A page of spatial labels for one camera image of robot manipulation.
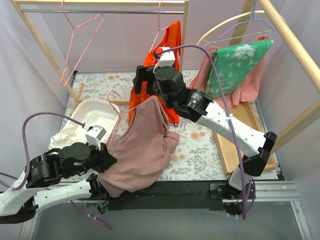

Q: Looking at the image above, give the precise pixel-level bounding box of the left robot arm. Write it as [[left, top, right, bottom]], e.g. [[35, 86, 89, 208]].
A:
[[0, 142, 117, 224]]

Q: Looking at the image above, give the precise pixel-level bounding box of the pink wire hanger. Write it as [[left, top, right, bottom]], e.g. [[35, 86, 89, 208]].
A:
[[61, 0, 105, 87], [107, 90, 137, 144]]

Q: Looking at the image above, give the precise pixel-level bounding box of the pink hanger holding orange shirt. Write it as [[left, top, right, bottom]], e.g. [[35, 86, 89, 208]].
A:
[[149, 0, 168, 53]]

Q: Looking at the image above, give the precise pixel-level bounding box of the white garment in basket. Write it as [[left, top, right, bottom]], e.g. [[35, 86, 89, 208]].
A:
[[48, 117, 114, 150]]

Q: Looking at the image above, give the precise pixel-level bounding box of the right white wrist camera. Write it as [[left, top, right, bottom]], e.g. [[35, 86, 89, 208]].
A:
[[153, 47, 176, 73]]

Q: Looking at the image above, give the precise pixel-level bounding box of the wooden clothes rack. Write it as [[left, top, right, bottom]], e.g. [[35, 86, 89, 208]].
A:
[[207, 0, 320, 176], [9, 0, 189, 108]]

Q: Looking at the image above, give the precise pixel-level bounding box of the right wooden clothes rack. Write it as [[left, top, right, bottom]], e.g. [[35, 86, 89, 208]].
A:
[[207, 0, 320, 176]]

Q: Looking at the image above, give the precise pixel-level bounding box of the green tie-dye garment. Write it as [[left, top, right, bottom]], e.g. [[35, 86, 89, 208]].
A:
[[204, 36, 274, 103]]

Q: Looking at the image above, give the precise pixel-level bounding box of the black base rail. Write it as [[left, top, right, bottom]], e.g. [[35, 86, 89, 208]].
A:
[[82, 179, 246, 211]]

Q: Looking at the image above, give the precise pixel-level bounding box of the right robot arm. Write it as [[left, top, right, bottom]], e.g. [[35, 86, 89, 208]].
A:
[[133, 65, 277, 199]]

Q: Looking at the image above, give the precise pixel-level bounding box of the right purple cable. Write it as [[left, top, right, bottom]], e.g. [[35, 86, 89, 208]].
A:
[[162, 44, 257, 220]]

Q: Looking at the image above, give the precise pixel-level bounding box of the purple cable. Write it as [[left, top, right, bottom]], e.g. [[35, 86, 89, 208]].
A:
[[0, 111, 113, 230], [162, 44, 257, 220]]

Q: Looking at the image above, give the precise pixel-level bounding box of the left wooden clothes rack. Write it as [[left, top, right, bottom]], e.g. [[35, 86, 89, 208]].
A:
[[9, 0, 189, 108]]

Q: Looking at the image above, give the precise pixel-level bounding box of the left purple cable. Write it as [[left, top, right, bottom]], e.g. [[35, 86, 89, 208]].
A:
[[0, 111, 113, 230]]

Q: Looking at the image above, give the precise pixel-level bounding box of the salmon pink pleated garment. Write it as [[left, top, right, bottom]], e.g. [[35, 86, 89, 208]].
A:
[[187, 35, 274, 108]]

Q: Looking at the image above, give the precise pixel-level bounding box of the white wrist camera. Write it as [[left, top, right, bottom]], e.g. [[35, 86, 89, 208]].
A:
[[153, 47, 176, 73], [82, 123, 107, 151]]

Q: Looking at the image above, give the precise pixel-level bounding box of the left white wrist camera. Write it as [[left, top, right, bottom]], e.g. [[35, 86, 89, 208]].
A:
[[82, 123, 107, 151]]

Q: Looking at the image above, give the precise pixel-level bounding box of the floral table cloth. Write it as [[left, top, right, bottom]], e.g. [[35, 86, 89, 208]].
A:
[[72, 72, 226, 181]]

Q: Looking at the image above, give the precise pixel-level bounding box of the orange t-shirt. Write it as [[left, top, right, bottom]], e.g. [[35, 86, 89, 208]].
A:
[[128, 20, 182, 109]]

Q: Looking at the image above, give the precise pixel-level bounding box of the white laundry basket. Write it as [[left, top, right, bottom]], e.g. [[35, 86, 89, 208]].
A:
[[65, 99, 118, 141]]

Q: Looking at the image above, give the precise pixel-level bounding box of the dusty pink graphic t-shirt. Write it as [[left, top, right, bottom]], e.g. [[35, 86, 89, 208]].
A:
[[98, 96, 180, 198]]

